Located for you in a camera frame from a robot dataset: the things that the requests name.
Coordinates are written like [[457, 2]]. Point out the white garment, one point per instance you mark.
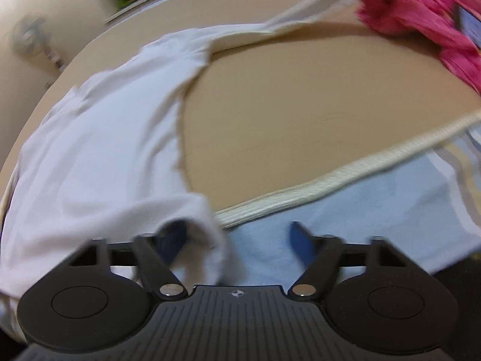
[[101, 158]]

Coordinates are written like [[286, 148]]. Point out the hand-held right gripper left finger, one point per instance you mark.
[[170, 246]]

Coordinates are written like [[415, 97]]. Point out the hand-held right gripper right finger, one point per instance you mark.
[[299, 240]]

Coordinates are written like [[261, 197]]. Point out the white standing fan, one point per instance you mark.
[[28, 35]]

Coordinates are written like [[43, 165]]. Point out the tan bed mat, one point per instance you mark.
[[282, 120]]

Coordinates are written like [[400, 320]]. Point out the blue plaid bedsheet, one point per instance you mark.
[[375, 203]]

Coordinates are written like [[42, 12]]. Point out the dark blue cloth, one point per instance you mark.
[[469, 22]]

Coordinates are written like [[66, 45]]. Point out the pink floral quilt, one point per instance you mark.
[[406, 11]]

